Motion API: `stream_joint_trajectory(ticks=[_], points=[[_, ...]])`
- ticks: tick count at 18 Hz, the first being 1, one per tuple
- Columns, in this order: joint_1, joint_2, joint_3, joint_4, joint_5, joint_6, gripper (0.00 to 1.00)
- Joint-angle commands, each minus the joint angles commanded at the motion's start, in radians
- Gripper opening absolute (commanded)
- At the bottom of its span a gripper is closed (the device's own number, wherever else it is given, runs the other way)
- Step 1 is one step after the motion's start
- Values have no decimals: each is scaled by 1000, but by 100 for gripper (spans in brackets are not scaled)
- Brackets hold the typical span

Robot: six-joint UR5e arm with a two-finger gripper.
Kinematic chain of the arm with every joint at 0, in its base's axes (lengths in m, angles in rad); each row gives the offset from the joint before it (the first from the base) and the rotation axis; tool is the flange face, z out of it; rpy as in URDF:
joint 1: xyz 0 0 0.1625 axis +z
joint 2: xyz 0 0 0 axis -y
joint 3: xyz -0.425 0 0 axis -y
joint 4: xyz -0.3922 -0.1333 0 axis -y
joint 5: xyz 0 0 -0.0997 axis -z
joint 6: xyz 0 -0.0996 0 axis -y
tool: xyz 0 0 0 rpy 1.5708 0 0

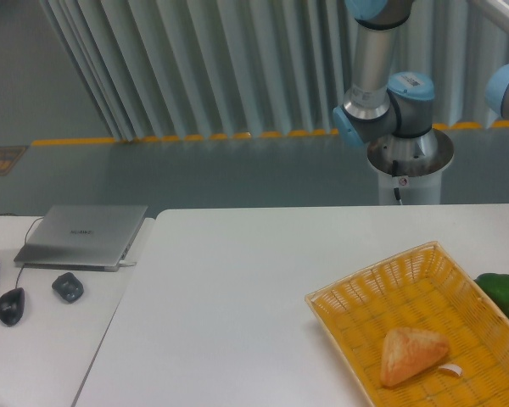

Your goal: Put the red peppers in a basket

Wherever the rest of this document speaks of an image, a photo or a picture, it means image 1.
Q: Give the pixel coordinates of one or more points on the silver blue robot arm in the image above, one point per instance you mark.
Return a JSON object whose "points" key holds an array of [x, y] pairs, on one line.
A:
{"points": [[378, 104]]}

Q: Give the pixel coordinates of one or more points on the yellow woven basket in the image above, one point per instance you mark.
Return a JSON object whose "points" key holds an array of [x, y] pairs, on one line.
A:
{"points": [[423, 288]]}

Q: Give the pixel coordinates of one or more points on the silver closed laptop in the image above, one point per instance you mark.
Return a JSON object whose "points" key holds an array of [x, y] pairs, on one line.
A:
{"points": [[82, 237]]}

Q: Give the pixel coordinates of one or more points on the grey folding partition curtain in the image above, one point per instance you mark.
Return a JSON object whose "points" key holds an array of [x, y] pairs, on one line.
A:
{"points": [[186, 69]]}

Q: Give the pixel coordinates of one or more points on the small black gadget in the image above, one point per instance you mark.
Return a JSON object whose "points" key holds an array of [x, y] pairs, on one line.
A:
{"points": [[68, 287]]}

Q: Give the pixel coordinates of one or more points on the triangular bread piece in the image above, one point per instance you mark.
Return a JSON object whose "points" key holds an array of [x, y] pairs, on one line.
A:
{"points": [[409, 351]]}

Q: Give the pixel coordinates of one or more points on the small white scrap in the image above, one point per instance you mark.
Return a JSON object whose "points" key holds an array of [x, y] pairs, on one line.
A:
{"points": [[451, 369]]}

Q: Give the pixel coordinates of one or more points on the yellow floor tape line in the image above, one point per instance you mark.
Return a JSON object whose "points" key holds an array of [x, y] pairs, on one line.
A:
{"points": [[223, 136]]}

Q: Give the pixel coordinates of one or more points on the black computer mouse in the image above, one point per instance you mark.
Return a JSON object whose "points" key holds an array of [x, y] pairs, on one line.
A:
{"points": [[12, 306]]}

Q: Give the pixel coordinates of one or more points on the green bell pepper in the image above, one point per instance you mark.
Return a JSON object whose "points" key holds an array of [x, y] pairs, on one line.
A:
{"points": [[496, 286]]}

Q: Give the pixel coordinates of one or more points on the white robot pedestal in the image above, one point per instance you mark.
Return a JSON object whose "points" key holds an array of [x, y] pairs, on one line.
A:
{"points": [[410, 170]]}

